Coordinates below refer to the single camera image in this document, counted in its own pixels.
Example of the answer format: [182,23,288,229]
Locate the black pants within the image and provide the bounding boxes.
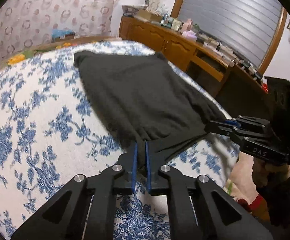
[74,50,225,167]

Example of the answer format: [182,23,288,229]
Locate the person's right hand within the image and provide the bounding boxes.
[252,157,290,187]

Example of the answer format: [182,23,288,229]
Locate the wooden sideboard cabinet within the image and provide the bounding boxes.
[119,16,266,116]

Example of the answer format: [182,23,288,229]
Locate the blue floral white bedspread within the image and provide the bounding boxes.
[0,41,239,239]

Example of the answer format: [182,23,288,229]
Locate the pink tissue pack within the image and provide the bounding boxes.
[182,30,198,42]

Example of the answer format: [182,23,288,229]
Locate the pink bottle on sideboard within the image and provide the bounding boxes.
[181,18,193,33]

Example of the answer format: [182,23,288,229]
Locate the grey window roller blind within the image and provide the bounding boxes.
[178,0,282,66]

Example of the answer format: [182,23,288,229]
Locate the cardboard box on sideboard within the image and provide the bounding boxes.
[134,9,163,22]

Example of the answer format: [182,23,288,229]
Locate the colourful flower blanket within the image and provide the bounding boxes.
[0,40,78,71]

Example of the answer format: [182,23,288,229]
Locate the cardboard box with blue bag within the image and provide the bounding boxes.
[52,29,75,42]

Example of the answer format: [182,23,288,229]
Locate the patterned sheer curtain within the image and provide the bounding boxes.
[0,0,119,62]

